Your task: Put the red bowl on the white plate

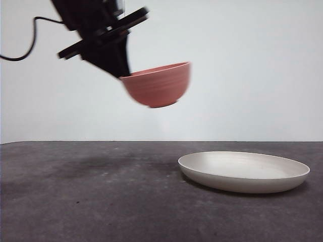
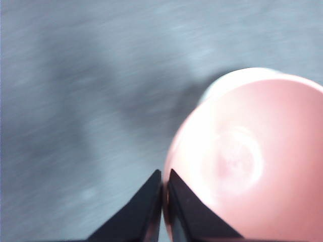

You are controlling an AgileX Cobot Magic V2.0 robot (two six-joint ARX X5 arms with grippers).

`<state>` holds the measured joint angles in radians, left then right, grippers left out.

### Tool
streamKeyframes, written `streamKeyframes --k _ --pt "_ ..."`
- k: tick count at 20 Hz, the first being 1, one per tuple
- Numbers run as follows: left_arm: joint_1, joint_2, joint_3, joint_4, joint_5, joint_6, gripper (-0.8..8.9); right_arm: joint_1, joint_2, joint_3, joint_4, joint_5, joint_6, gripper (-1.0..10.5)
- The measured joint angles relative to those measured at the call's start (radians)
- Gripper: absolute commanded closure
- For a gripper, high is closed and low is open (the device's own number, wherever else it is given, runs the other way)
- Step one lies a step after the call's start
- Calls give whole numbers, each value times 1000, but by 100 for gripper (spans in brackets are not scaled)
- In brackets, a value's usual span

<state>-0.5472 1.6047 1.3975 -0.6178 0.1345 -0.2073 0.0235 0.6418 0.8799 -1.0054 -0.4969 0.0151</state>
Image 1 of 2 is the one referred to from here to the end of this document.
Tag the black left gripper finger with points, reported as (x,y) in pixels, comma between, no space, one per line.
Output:
(120,53)
(101,56)

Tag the red ribbed bowl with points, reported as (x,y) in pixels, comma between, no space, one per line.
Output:
(156,85)

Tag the white round plate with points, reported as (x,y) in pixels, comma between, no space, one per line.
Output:
(242,176)

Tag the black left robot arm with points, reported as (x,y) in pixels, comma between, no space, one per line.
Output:
(83,13)

